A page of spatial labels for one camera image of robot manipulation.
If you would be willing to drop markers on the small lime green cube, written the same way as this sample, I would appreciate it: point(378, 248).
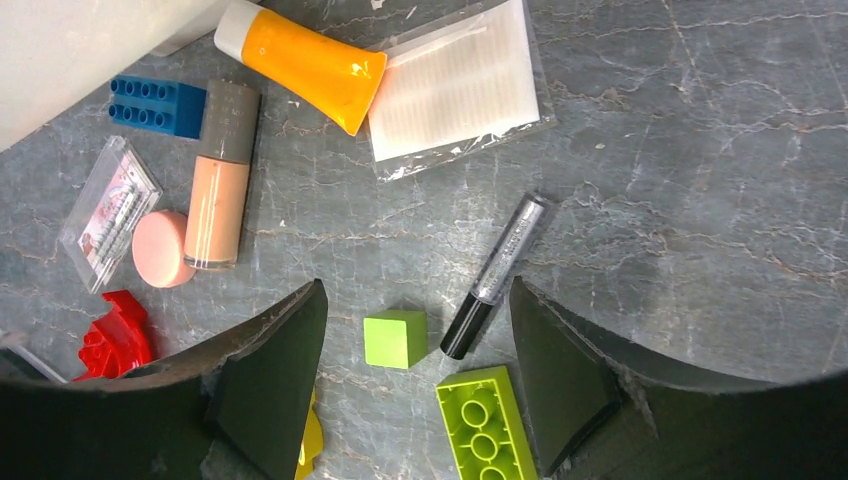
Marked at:
point(395, 338)

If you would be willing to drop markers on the beige foundation bottle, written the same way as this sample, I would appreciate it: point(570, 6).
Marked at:
point(221, 176)

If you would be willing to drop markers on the false eyelash case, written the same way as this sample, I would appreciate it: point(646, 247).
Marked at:
point(119, 191)

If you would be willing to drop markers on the yellow owl brick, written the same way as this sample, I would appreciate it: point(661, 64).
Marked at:
point(312, 442)

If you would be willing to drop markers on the lime green flat brick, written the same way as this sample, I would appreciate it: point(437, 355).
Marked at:
point(484, 425)

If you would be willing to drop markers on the clear packet white strips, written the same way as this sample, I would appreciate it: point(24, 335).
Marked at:
point(462, 83)

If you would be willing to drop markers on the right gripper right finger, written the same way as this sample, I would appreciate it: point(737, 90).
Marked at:
point(604, 407)

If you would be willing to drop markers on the white three-drawer organizer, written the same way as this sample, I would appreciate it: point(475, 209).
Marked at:
point(54, 53)

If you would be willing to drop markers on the blue red duplo brick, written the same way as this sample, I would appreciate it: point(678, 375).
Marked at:
point(161, 106)

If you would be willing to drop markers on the orange cream tube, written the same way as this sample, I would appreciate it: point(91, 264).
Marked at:
point(338, 79)

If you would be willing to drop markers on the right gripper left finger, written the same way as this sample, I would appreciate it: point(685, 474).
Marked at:
point(232, 406)

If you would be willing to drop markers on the red arch brick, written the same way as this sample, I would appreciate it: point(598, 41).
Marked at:
point(116, 342)

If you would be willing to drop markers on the pink round sponge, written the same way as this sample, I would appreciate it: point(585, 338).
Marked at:
point(158, 249)

